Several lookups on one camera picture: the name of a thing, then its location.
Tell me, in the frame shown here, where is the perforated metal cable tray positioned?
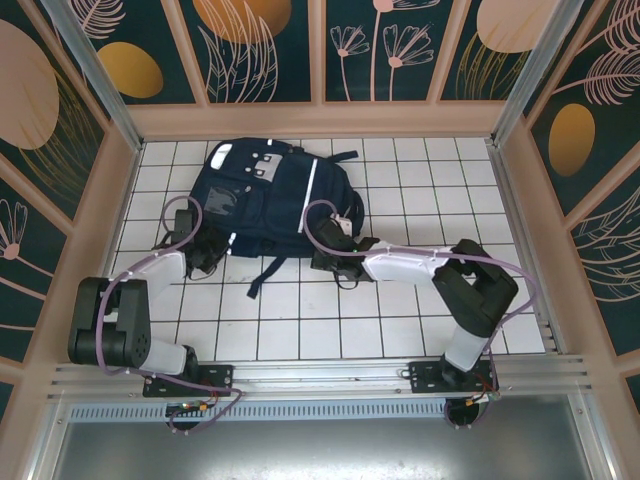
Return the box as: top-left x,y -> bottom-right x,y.
66,402 -> 592,422

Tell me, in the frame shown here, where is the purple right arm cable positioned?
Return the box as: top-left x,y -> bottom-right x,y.
303,199 -> 540,432

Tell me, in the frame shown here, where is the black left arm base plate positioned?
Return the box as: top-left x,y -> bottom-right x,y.
143,363 -> 236,399

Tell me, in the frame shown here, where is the aluminium corner post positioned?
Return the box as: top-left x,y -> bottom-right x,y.
40,0 -> 145,153
491,0 -> 587,147

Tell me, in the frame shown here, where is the navy blue backpack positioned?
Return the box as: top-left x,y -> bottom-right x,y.
190,137 -> 367,301

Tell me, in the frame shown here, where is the aluminium mounting rail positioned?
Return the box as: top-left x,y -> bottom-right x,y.
47,353 -> 597,402

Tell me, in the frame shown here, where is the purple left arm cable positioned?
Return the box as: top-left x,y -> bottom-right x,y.
97,195 -> 246,437

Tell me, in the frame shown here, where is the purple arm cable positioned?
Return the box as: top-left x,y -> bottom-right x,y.
303,199 -> 540,432
97,195 -> 246,437

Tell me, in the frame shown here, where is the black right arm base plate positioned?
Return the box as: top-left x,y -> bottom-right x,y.
408,360 -> 501,397

